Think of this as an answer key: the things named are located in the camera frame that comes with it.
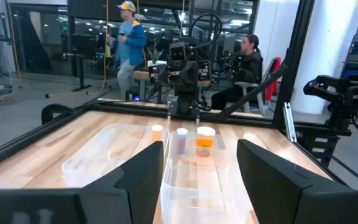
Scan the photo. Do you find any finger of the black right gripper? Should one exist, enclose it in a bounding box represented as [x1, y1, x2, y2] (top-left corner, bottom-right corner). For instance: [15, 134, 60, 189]
[148, 64, 161, 85]
[197, 59, 211, 82]

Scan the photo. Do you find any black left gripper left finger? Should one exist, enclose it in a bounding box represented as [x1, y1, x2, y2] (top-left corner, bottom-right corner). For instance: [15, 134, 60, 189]
[0, 141, 165, 224]

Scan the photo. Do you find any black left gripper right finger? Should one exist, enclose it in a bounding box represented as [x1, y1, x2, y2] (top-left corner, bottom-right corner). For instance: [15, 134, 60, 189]
[236, 139, 358, 224]

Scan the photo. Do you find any large pale yellow pill bottle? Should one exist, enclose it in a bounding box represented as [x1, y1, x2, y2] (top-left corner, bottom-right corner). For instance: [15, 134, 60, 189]
[242, 132, 258, 146]

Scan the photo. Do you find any medium orange pill bottle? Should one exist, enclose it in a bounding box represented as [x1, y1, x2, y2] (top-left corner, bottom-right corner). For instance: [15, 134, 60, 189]
[151, 124, 164, 144]

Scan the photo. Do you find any teal bottle with red pills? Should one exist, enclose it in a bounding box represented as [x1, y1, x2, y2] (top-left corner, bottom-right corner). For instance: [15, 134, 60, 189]
[176, 128, 188, 155]

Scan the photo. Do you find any large orange pill bottle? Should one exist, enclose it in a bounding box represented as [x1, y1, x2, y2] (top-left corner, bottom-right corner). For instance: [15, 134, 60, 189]
[196, 126, 216, 158]

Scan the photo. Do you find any clear plastic bin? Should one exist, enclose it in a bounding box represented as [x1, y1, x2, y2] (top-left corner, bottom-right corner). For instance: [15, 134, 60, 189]
[62, 123, 170, 189]
[159, 129, 260, 224]

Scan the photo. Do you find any wooden side table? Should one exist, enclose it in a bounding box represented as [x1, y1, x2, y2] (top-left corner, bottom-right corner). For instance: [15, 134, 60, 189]
[133, 70, 213, 102]

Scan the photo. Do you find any person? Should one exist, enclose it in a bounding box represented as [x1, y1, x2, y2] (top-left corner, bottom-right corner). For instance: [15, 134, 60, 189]
[106, 0, 147, 100]
[211, 34, 264, 111]

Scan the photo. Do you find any white chair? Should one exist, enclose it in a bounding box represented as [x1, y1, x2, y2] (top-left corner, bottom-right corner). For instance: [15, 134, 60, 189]
[234, 57, 282, 116]

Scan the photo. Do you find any red cloth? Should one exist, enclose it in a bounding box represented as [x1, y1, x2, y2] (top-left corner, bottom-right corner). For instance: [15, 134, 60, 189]
[264, 57, 282, 101]

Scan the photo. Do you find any black standing desk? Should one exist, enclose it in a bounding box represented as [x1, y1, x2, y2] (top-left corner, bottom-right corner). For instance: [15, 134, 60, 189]
[63, 33, 98, 93]

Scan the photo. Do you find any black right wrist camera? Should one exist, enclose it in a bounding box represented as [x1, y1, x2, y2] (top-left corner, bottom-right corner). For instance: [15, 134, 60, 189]
[169, 42, 188, 62]

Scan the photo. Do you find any black diagonal frame brace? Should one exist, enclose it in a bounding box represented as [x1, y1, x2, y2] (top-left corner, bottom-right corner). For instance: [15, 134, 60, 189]
[218, 67, 287, 119]

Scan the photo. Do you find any yellow hanging cable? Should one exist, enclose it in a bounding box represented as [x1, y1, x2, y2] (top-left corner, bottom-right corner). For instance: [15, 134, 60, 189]
[44, 0, 110, 99]

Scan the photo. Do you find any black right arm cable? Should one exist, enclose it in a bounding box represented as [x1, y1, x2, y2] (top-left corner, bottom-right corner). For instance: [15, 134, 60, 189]
[188, 12, 223, 50]

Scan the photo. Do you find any silver metal bracket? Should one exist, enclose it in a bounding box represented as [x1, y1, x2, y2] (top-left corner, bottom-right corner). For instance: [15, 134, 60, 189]
[283, 101, 298, 144]

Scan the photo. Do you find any black frame post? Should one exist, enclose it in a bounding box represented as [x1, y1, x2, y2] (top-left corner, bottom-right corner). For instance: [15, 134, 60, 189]
[272, 0, 316, 128]

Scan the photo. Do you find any black curved cable guide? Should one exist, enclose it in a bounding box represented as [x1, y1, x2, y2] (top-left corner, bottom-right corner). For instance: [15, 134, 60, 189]
[40, 103, 76, 126]

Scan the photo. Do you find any black table frame rail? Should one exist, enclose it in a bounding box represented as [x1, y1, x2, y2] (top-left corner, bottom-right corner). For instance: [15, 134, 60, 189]
[0, 99, 351, 187]

